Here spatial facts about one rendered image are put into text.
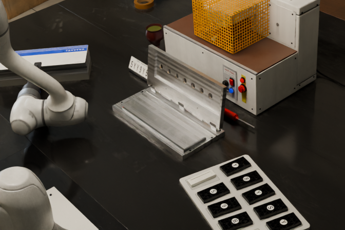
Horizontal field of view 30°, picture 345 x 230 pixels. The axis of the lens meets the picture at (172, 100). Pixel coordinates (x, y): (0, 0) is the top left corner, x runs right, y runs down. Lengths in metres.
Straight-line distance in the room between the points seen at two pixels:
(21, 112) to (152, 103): 0.52
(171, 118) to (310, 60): 0.60
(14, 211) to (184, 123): 0.81
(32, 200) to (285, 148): 0.93
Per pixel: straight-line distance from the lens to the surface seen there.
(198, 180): 2.20
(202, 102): 2.43
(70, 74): 2.83
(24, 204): 1.93
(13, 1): 5.53
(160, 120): 2.48
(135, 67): 2.80
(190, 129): 2.43
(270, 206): 2.11
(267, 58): 2.49
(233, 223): 2.05
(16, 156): 2.49
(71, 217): 2.16
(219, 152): 2.34
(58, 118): 2.43
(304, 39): 2.54
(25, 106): 2.46
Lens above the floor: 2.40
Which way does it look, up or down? 35 degrees down
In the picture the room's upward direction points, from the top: 6 degrees counter-clockwise
